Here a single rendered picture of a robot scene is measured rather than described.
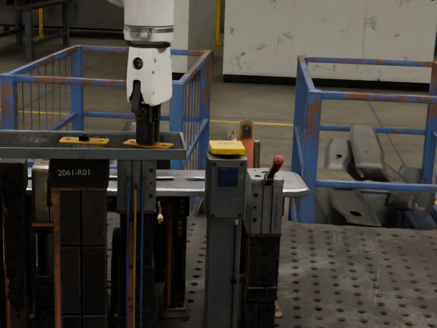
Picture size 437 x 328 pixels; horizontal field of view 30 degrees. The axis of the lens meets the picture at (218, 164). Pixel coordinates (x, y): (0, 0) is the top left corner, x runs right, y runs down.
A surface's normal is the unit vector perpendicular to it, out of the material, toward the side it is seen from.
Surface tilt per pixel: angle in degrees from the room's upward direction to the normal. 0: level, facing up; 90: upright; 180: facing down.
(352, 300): 0
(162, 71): 90
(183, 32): 90
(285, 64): 90
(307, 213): 90
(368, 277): 0
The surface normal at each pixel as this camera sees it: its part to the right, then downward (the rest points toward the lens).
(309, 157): -0.06, 0.25
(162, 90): 0.95, 0.08
